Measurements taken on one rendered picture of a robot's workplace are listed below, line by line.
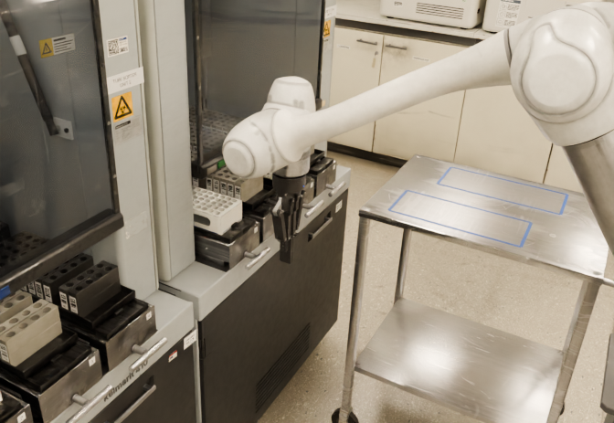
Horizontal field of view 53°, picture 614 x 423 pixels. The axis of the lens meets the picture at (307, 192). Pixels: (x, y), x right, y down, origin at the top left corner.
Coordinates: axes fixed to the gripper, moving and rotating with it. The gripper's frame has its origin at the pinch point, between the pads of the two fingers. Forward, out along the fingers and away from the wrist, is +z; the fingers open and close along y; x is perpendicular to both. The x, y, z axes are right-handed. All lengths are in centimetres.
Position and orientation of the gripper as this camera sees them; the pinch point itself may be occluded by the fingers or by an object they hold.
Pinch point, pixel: (286, 248)
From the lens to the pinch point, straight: 147.7
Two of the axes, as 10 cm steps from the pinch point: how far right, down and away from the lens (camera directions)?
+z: -0.4, 8.9, 4.5
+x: 8.8, 2.4, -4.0
